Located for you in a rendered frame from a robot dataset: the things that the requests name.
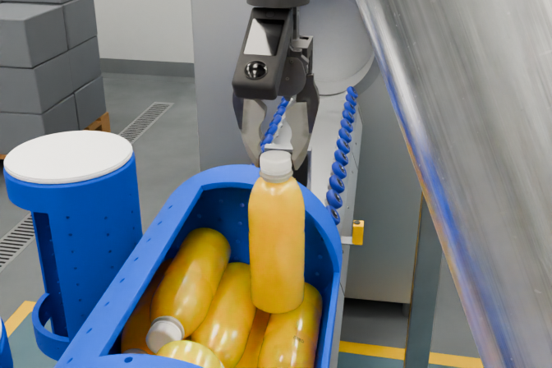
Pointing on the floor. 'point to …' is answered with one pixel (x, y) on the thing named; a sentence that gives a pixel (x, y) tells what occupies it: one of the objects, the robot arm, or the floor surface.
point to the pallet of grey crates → (48, 49)
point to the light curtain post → (423, 291)
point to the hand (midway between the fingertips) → (276, 160)
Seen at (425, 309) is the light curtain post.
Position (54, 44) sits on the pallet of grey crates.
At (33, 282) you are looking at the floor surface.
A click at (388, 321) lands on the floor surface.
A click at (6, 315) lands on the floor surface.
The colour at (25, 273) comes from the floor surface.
